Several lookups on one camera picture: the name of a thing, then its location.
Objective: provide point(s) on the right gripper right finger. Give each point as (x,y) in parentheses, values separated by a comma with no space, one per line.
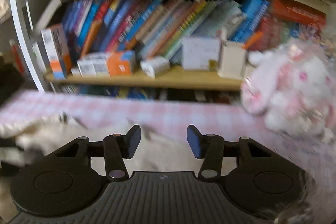
(208,147)

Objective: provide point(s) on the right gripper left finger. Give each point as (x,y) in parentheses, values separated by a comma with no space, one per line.
(118,148)

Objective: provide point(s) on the beige t-shirt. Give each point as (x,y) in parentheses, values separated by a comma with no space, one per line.
(40,137)

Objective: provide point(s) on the white orange flat box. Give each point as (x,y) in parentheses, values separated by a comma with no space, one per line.
(107,64)

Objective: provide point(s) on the small white adapter box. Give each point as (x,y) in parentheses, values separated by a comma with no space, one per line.
(155,66)

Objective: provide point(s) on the beige pen holder box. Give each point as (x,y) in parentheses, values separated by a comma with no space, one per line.
(231,61)

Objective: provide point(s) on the white square box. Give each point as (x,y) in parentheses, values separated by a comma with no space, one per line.
(200,53)

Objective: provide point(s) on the pink checkered desk mat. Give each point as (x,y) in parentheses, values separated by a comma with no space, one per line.
(170,119)

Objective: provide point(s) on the pink white bunny plush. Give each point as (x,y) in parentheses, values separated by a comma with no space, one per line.
(293,87)

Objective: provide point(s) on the orange blue white tall box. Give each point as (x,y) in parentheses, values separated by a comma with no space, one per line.
(57,51)

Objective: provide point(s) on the white wooden bookshelf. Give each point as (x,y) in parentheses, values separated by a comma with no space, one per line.
(147,27)

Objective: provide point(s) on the red figurine pen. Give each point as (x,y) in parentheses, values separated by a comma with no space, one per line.
(17,59)

